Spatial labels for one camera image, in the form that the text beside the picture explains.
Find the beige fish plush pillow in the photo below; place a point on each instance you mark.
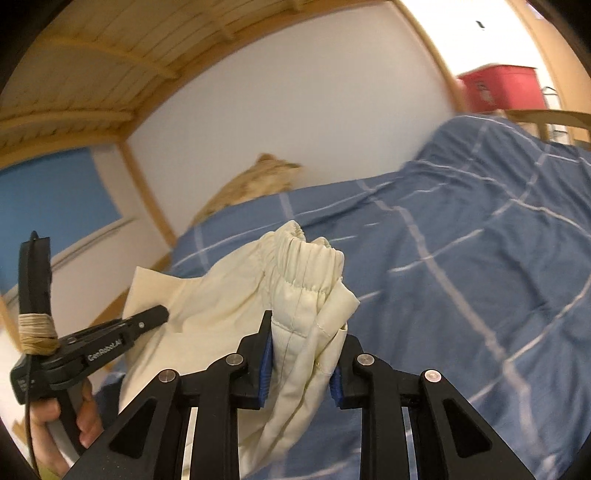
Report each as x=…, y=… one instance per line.
x=254, y=182

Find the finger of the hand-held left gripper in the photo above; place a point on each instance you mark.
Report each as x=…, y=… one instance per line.
x=147, y=319

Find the blue checked blanket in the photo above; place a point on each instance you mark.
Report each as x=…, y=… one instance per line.
x=461, y=277

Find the red storage bin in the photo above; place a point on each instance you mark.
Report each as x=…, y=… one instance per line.
x=503, y=90

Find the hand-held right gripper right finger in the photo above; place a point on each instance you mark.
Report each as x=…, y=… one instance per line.
x=336, y=383

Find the person's left hand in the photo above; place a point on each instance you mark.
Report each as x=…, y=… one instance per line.
x=46, y=438

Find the wooden bed frame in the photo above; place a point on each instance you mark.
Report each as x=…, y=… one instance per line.
x=92, y=60

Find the blue wall poster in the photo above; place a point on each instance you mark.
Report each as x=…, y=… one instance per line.
x=51, y=212

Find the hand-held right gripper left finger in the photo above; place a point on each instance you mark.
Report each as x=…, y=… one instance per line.
x=265, y=369

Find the cream pants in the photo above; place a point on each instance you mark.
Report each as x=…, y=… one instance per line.
x=295, y=300

